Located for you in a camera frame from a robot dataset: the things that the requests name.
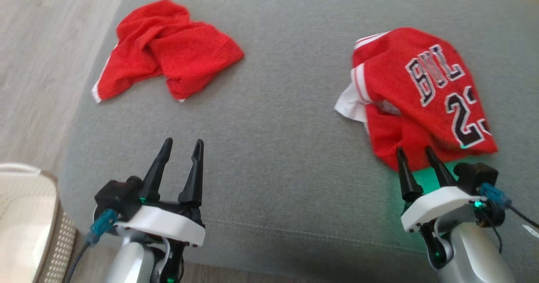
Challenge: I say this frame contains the cable with blue plug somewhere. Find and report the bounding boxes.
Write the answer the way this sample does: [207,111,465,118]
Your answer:
[479,182,539,230]
[63,208,119,283]

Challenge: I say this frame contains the left cable with blue plug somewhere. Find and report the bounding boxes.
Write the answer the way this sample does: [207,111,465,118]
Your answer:
[63,208,119,283]

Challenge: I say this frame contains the red Bulls jersey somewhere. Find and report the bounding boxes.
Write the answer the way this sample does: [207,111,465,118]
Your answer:
[334,27,499,172]

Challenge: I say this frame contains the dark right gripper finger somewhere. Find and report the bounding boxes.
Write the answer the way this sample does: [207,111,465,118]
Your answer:
[396,146,424,202]
[424,145,458,188]

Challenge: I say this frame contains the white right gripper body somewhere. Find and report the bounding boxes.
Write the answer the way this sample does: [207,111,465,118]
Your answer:
[401,186,485,233]

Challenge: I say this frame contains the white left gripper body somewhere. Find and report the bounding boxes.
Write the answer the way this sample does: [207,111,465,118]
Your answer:
[114,199,206,248]

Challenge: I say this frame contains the large grey sofa seat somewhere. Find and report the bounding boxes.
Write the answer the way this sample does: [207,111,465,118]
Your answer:
[57,0,539,283]

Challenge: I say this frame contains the white laundry basket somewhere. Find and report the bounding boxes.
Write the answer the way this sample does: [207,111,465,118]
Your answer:
[0,163,79,283]

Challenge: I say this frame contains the red shorts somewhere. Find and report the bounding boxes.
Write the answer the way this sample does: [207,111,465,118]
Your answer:
[91,0,245,104]

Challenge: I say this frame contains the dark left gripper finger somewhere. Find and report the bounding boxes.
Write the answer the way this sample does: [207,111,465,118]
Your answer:
[178,139,205,207]
[141,138,173,203]

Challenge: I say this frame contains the right cable with blue plug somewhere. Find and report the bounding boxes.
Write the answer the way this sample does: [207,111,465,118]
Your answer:
[479,182,539,230]

